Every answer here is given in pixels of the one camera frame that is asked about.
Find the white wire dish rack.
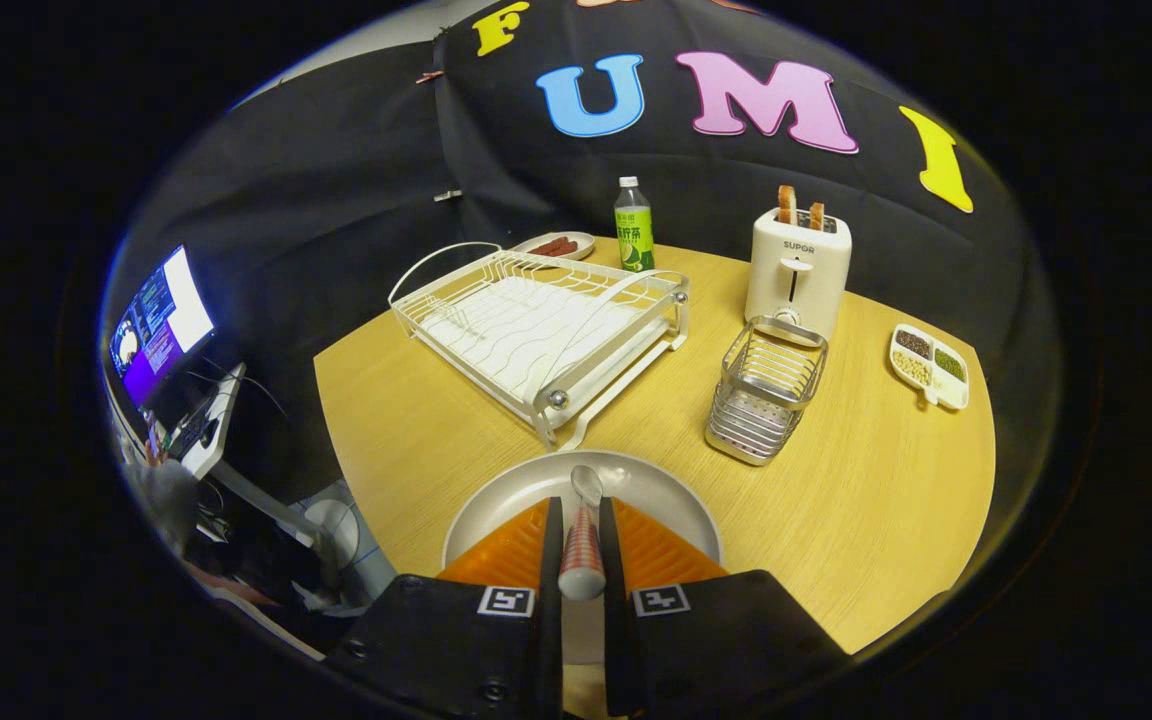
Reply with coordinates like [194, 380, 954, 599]
[388, 241, 692, 451]

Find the white toaster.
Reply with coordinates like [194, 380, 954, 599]
[744, 207, 853, 346]

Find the red checked handle spoon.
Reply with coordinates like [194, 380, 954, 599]
[558, 465, 607, 602]

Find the white divided bean tray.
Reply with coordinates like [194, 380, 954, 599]
[888, 323, 971, 412]

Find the white desk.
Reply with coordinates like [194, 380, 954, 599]
[179, 364, 248, 481]

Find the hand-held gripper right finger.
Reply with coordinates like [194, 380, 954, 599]
[601, 497, 849, 717]

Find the large white plate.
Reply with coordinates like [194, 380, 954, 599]
[442, 450, 724, 666]

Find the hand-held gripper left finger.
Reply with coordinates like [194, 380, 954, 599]
[324, 497, 565, 719]

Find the green label drink bottle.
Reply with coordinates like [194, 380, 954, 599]
[614, 177, 655, 273]

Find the black backdrop cloth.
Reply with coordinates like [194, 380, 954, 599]
[101, 0, 1032, 501]

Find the metal wire basket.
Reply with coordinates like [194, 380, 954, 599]
[704, 316, 830, 467]

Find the computer monitor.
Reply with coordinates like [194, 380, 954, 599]
[108, 245, 217, 411]

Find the small pink plate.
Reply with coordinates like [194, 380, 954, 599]
[514, 231, 597, 263]

